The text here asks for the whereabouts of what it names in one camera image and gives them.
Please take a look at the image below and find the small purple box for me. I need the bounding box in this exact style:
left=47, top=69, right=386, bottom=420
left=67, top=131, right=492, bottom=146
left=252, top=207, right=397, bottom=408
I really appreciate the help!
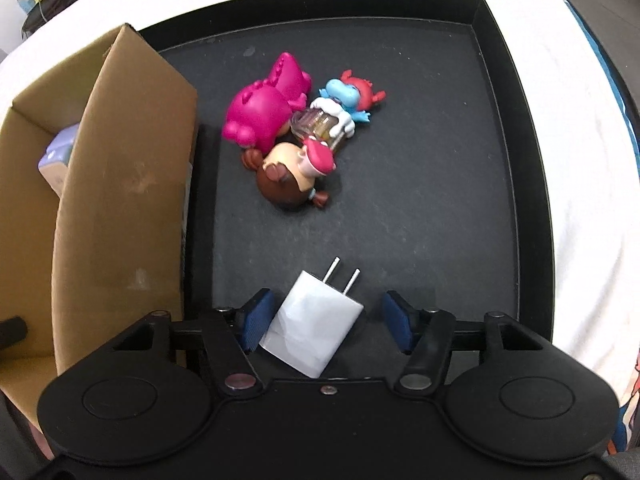
left=37, top=122, right=81, bottom=198

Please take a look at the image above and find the person's right leg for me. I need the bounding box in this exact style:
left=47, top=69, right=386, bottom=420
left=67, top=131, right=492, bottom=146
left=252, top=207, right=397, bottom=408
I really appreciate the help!
left=600, top=447, right=640, bottom=480

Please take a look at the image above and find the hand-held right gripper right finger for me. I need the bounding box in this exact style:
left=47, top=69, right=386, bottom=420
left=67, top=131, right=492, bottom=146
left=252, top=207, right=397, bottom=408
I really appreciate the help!
left=381, top=290, right=551, bottom=393

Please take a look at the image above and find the blue and red toy figure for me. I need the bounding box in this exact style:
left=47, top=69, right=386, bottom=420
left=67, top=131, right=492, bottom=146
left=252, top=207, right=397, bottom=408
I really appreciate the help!
left=290, top=71, right=387, bottom=156

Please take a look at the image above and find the brown cardboard box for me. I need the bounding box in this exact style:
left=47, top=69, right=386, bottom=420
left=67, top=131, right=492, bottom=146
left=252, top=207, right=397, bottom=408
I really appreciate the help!
left=0, top=23, right=201, bottom=436

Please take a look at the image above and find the white charger plug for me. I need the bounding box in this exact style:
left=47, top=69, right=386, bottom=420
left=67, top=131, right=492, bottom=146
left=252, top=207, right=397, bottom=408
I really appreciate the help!
left=257, top=256, right=366, bottom=380

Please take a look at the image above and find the blue cartoon bedsheet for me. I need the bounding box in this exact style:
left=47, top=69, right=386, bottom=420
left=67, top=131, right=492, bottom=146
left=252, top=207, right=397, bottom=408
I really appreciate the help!
left=537, top=0, right=640, bottom=453

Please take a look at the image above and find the black bag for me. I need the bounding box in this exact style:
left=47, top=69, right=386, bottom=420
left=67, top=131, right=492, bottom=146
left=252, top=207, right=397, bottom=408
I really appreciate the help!
left=22, top=0, right=76, bottom=36

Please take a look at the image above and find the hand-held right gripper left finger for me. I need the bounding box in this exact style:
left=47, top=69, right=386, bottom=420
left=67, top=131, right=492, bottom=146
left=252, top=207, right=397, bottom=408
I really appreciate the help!
left=107, top=287, right=276, bottom=396

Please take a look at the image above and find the pink dinosaur suit figure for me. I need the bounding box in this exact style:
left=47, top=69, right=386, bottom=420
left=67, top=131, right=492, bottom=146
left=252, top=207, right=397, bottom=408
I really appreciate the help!
left=221, top=51, right=314, bottom=150

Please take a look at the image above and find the black tray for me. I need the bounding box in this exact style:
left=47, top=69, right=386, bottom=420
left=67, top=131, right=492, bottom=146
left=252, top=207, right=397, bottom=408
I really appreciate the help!
left=131, top=0, right=556, bottom=368

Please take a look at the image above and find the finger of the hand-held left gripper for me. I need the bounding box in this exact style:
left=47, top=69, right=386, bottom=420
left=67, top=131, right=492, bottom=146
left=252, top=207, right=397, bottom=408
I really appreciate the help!
left=0, top=316, right=29, bottom=348

